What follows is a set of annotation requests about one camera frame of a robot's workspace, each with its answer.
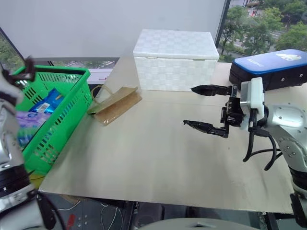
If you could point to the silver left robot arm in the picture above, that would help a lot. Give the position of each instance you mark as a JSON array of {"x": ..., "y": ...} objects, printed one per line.
[{"x": 9, "y": 148}]

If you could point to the grey rounded shape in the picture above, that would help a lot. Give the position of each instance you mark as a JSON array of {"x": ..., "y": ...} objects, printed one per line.
[{"x": 177, "y": 225}]

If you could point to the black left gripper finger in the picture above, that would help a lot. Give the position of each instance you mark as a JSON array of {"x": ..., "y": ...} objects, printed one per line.
[
  {"x": 22, "y": 77},
  {"x": 29, "y": 64}
]

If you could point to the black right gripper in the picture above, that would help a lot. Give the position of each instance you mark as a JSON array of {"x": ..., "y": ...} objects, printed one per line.
[{"x": 232, "y": 115}]

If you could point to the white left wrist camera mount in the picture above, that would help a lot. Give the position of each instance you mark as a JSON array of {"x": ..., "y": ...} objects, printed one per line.
[{"x": 8, "y": 87}]

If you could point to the yellow object under basket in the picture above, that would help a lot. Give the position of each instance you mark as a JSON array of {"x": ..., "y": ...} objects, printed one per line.
[{"x": 36, "y": 176}]

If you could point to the blue snack packet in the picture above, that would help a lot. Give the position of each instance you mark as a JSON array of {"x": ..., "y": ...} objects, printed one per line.
[{"x": 31, "y": 119}]

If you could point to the white woven lidded box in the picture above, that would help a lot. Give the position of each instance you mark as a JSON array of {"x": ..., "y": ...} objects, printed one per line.
[{"x": 176, "y": 57}]

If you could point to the green plastic shopping basket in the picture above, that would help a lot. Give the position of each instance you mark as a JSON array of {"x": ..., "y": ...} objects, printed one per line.
[{"x": 60, "y": 70}]

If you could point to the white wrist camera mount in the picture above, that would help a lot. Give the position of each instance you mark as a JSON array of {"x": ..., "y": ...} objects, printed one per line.
[
  {"x": 8, "y": 87},
  {"x": 254, "y": 95}
]

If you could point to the green trees outside window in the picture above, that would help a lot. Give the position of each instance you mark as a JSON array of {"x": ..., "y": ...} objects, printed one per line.
[{"x": 263, "y": 28}]

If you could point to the black window frame post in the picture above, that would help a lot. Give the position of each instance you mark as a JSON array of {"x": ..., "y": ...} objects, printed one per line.
[{"x": 221, "y": 21}]

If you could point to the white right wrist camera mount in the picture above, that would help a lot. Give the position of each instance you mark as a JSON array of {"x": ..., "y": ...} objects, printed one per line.
[{"x": 254, "y": 95}]

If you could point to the blue and black zipper case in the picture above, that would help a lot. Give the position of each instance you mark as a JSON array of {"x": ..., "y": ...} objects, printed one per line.
[{"x": 263, "y": 63}]

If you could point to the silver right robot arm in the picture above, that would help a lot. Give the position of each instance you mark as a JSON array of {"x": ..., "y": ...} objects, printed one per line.
[{"x": 285, "y": 119}]

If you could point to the brown paper bag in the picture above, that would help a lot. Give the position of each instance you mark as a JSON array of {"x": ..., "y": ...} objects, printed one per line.
[{"x": 117, "y": 105}]

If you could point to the blue snack package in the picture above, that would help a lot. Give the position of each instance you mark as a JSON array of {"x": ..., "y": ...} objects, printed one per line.
[{"x": 51, "y": 100}]

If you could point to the dark box with red sticker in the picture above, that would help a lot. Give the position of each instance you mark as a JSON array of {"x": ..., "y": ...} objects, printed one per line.
[{"x": 81, "y": 215}]

